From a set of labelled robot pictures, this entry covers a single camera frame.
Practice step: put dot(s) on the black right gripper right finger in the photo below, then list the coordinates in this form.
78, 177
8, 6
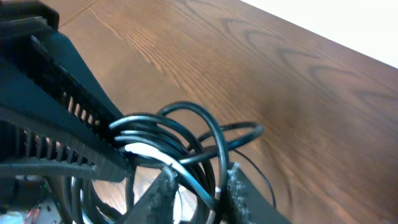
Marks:
245, 203

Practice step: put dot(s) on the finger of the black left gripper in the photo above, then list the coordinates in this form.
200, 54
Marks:
58, 145
48, 89

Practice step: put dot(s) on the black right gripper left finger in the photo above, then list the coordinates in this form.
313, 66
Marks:
157, 204

